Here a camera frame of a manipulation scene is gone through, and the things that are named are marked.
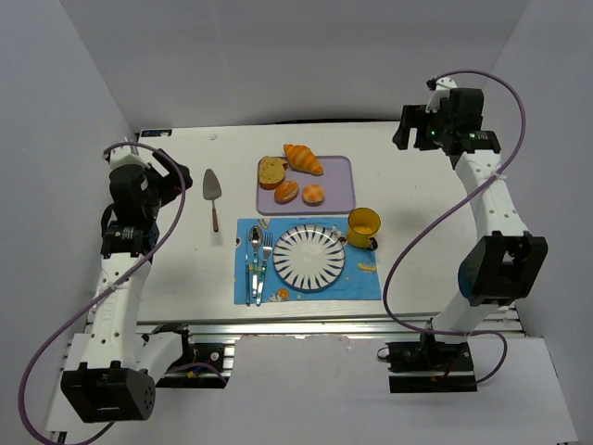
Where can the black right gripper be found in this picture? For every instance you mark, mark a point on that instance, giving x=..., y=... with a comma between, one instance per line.
x=418, y=128

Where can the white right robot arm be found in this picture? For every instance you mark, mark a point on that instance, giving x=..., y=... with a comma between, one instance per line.
x=506, y=259

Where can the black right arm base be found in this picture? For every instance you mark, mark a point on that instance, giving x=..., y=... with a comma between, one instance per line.
x=421, y=367

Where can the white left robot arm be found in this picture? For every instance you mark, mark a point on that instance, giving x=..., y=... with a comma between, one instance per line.
x=117, y=375

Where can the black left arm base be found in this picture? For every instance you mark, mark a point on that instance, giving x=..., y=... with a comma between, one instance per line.
x=200, y=361

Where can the round golden bread roll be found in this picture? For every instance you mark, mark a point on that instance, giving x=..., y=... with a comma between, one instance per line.
x=313, y=194

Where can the brown toast slice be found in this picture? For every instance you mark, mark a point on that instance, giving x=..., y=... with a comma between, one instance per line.
x=271, y=172

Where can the yellow enamel mug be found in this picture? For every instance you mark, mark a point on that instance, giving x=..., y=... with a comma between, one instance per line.
x=363, y=224

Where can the sesame cream bun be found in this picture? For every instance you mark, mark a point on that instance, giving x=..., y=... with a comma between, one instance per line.
x=286, y=192

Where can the orange striped croissant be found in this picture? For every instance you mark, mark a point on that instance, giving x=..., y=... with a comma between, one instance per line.
x=302, y=159

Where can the white blue striped plate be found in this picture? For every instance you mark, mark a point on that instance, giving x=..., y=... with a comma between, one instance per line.
x=309, y=257

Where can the blue cartoon placemat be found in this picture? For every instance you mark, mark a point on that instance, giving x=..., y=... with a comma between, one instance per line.
x=358, y=281

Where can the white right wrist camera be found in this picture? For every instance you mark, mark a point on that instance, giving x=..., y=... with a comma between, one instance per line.
x=440, y=88

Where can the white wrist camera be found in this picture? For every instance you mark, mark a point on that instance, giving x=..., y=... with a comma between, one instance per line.
x=440, y=88
x=124, y=155

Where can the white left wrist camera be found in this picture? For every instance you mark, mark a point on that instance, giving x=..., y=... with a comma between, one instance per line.
x=124, y=155

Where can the silver spoon teal handle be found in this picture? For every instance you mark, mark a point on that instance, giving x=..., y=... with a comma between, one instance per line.
x=256, y=239

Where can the silver fork teal handle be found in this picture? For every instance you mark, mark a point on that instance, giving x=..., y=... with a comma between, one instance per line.
x=267, y=249

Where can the silver knife teal handle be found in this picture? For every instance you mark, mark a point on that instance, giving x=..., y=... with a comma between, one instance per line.
x=247, y=278

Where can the aluminium table frame rail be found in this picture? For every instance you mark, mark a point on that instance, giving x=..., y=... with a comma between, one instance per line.
x=61, y=420

